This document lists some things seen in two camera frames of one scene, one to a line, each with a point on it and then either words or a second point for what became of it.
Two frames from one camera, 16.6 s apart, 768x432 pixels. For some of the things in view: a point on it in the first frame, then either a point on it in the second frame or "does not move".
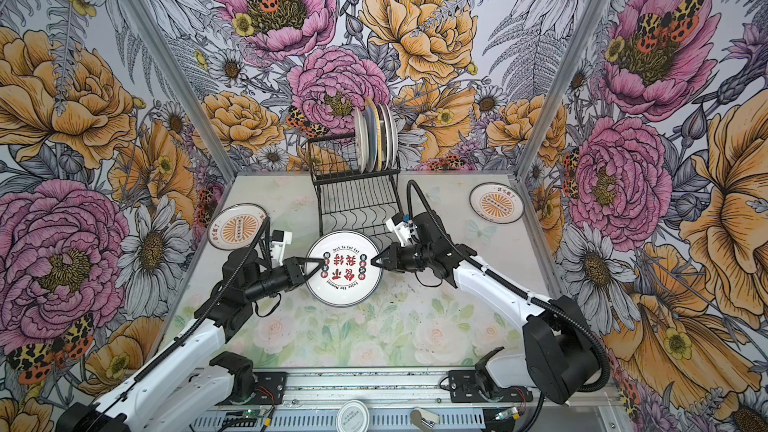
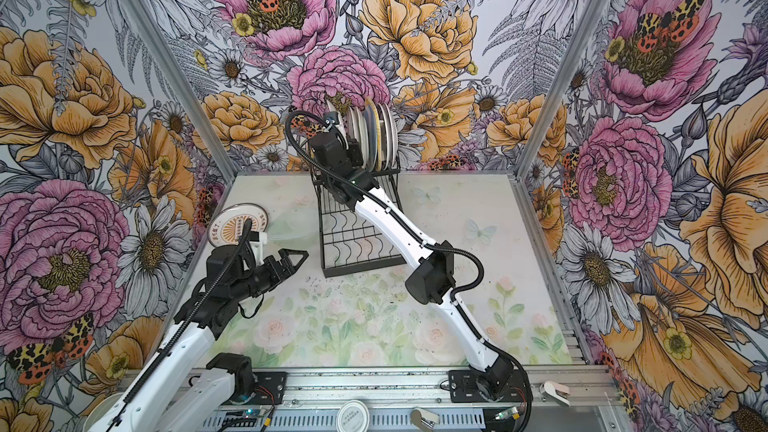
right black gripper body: [413, 257] → [355, 151]
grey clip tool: [424, 419] does not move
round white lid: [352, 416] does not move
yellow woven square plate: [378, 134] does not move
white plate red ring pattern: [350, 274] → [354, 123]
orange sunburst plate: [236, 226] does not move
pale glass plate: [362, 139] does not move
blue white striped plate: [371, 133] does not move
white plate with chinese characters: [394, 136] does not move
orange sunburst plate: [497, 203] → [341, 127]
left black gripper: [296, 272] → [289, 269]
